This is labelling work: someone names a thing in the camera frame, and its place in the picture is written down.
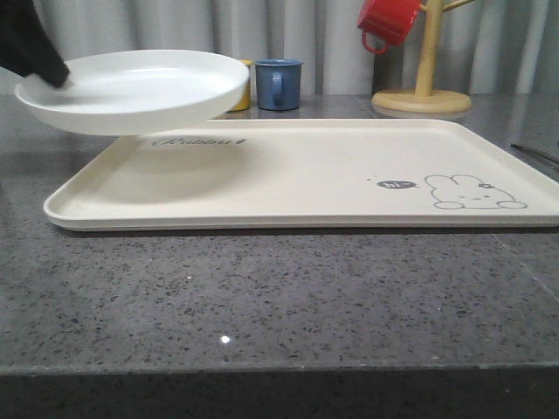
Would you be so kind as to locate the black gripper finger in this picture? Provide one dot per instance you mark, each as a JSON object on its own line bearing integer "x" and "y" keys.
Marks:
{"x": 25, "y": 47}

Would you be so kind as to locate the white round plate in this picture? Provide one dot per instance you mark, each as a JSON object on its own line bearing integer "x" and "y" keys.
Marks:
{"x": 137, "y": 92}

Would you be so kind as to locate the silver fork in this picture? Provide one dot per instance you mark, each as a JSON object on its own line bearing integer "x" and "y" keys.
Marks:
{"x": 549, "y": 159}

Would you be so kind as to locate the yellow mug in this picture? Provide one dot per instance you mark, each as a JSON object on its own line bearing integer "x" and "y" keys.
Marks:
{"x": 245, "y": 100}

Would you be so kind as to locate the cream rabbit serving tray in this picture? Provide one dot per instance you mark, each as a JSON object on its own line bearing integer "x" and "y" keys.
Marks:
{"x": 312, "y": 173}

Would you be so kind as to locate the blue mug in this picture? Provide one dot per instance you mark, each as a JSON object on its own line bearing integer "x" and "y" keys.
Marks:
{"x": 278, "y": 83}

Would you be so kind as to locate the red mug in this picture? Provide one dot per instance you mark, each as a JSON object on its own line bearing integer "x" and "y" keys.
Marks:
{"x": 388, "y": 20}

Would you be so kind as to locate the wooden mug tree stand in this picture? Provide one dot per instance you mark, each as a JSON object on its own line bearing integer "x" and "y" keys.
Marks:
{"x": 424, "y": 98}

